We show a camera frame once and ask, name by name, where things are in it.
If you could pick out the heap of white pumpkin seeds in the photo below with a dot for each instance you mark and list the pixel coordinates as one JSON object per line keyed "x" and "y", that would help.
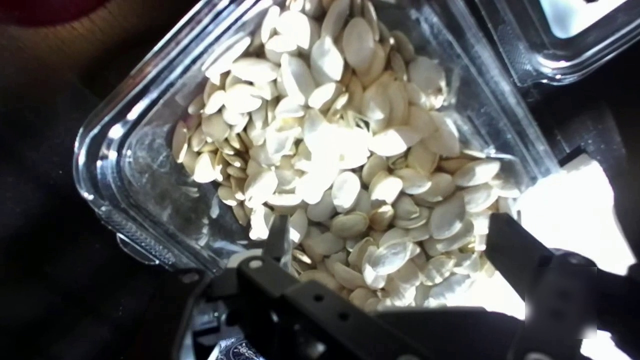
{"x": 340, "y": 150}

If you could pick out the clear plastic lid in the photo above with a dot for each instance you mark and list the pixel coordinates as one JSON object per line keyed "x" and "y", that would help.
{"x": 565, "y": 35}

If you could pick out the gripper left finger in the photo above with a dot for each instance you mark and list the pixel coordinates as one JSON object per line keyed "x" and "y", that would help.
{"x": 300, "y": 305}

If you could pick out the clear plastic container bowl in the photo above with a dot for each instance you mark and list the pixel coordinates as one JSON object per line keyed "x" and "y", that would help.
{"x": 150, "y": 165}

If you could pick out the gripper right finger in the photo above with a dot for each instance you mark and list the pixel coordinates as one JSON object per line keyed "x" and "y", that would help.
{"x": 555, "y": 295}

